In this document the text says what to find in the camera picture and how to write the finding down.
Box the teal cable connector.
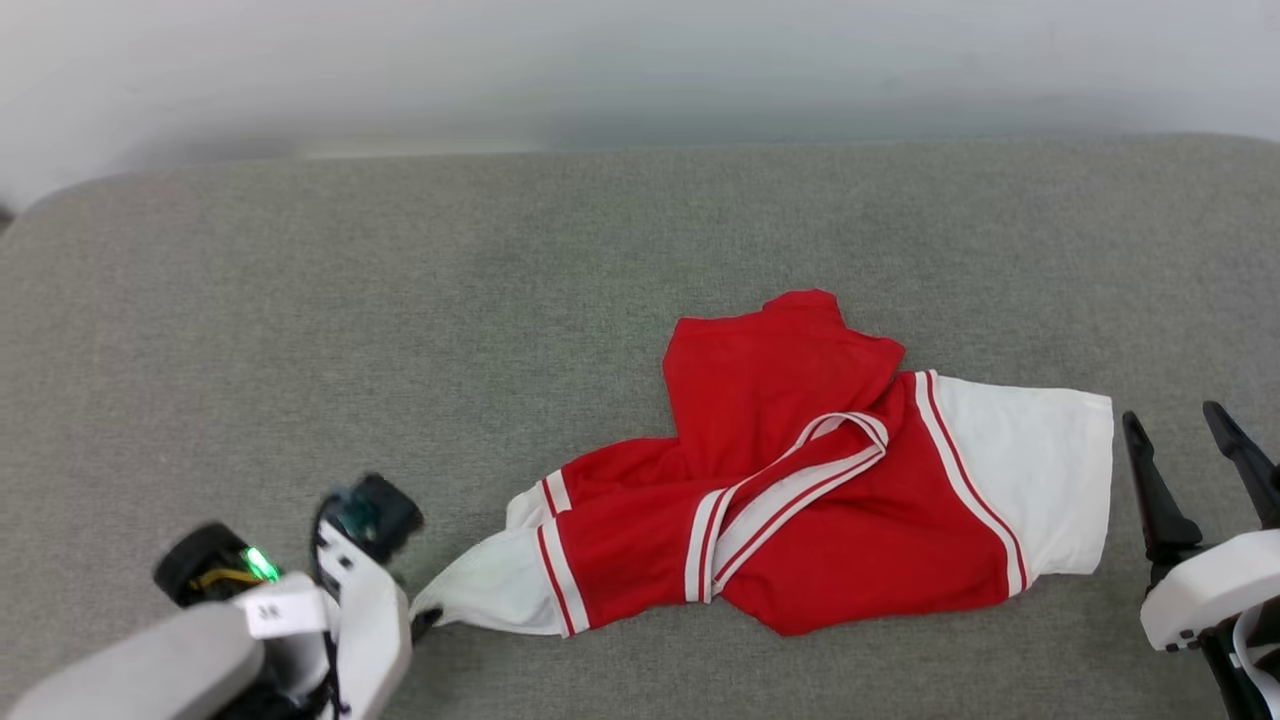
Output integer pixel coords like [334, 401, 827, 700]
[335, 492, 379, 539]

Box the red and white shirt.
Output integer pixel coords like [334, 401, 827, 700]
[408, 289, 1115, 641]

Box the white paper label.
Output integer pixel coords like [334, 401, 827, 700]
[243, 584, 330, 640]

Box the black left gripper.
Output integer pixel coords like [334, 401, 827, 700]
[153, 521, 443, 643]

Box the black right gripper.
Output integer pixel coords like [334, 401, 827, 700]
[1121, 400, 1280, 720]

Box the grey fabric sofa cushion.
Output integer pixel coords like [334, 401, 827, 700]
[0, 135, 1280, 720]

